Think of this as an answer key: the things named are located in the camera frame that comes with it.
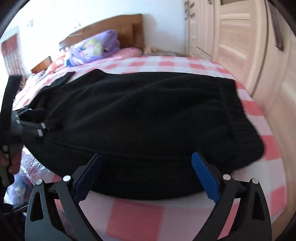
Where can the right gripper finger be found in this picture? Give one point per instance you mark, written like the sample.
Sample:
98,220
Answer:
33,130
28,114

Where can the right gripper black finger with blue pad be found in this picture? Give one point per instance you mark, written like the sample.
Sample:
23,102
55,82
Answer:
43,221
252,219

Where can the black sweatpants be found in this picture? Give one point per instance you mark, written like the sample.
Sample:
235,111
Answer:
146,126

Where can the person's left hand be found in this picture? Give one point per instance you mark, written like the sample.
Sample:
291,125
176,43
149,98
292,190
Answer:
12,161

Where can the small wooden headboard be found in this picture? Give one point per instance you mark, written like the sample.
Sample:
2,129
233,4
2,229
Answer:
43,65

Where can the orange floral pillow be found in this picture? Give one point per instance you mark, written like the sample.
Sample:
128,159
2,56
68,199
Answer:
56,65

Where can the pink checkered bed sheet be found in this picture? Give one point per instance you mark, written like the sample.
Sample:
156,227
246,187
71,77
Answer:
175,218

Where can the dark red curtain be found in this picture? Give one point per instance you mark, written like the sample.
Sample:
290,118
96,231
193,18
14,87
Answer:
12,57

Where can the purple floral folded quilt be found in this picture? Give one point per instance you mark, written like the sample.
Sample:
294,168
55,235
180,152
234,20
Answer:
94,48

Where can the brown wooden headboard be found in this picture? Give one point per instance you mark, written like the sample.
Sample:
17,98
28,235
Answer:
129,28

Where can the floral covered nightstand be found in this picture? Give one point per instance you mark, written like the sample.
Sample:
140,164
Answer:
154,51

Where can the light wooden wardrobe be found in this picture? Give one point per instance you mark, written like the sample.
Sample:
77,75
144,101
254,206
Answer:
255,42

